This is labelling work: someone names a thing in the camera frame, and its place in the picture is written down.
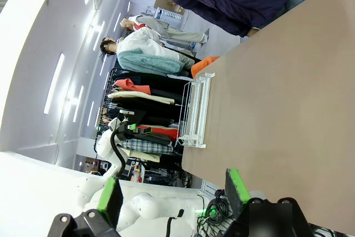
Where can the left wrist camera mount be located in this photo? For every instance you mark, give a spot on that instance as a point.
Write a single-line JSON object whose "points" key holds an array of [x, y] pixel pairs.
{"points": [[127, 114]]}

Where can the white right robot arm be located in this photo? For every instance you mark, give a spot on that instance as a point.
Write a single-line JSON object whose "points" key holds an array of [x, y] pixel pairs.
{"points": [[27, 206]]}

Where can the black-haired figure in white shirt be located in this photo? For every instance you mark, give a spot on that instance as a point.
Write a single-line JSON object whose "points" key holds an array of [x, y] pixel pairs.
{"points": [[138, 44]]}

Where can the plaid hanging garment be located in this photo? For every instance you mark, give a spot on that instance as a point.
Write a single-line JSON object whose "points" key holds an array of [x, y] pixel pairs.
{"points": [[147, 146]]}

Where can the dark clothes rack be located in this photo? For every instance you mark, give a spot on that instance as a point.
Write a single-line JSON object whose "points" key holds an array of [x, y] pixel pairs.
{"points": [[155, 115]]}

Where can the orange fabric item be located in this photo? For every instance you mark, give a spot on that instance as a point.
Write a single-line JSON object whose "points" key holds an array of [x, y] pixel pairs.
{"points": [[203, 65]]}

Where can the red hanging garment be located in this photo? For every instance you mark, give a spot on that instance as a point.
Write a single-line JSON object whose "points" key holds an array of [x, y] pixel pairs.
{"points": [[163, 131]]}

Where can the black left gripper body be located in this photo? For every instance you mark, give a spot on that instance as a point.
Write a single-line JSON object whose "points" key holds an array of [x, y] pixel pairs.
{"points": [[124, 132]]}

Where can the power strip with green light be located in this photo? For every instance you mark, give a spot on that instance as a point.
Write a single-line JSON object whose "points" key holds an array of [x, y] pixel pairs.
{"points": [[210, 211]]}

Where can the ceiling light strip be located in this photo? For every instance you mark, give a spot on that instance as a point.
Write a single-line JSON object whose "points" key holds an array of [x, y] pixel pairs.
{"points": [[78, 103], [54, 83], [90, 113]]}

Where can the person's right hand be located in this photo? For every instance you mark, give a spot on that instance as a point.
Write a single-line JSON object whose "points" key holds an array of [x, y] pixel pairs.
{"points": [[253, 32]]}

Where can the right forearm in navy sleeve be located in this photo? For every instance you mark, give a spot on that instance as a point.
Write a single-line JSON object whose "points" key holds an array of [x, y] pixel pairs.
{"points": [[233, 23]]}

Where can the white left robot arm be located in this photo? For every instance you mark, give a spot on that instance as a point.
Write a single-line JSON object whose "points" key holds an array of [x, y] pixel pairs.
{"points": [[149, 209]]}

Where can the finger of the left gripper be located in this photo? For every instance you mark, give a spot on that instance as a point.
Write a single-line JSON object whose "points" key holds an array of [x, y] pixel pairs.
{"points": [[144, 130], [132, 127]]}

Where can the small cart with coloured items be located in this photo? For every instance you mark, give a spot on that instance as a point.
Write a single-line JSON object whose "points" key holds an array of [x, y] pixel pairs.
{"points": [[136, 172]]}

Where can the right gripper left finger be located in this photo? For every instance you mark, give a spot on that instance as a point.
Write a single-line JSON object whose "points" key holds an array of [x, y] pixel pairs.
{"points": [[109, 201]]}

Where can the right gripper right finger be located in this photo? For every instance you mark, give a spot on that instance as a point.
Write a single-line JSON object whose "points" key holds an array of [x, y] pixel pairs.
{"points": [[238, 195]]}

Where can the cardboard box on shelf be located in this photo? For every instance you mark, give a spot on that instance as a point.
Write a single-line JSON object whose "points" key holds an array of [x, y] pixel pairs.
{"points": [[167, 4]]}

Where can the cream hanging garment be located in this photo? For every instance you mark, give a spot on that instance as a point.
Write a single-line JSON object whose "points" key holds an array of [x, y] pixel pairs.
{"points": [[138, 96]]}

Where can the red-orange folded garment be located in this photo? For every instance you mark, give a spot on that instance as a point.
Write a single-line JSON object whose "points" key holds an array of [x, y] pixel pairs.
{"points": [[130, 85]]}

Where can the white plastic crate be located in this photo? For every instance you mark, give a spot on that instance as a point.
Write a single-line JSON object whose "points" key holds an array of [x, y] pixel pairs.
{"points": [[169, 15]]}

